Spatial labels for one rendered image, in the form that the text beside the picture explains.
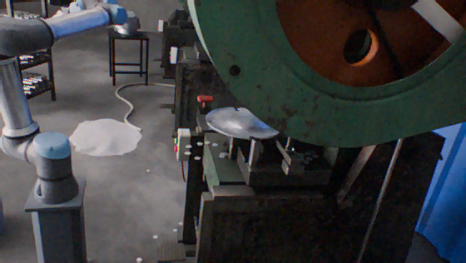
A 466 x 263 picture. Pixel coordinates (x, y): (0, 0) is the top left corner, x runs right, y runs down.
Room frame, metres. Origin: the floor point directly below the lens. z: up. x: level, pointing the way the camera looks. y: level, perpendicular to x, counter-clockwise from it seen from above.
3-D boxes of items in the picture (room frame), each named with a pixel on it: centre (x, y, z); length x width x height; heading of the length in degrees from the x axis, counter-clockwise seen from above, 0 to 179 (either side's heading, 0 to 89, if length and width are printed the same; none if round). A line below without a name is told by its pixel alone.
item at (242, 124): (1.22, -0.04, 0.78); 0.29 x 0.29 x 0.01
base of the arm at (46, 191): (1.09, 0.63, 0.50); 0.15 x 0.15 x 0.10
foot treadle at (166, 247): (1.22, -0.03, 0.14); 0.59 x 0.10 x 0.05; 104
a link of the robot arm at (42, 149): (1.10, 0.64, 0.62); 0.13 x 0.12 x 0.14; 69
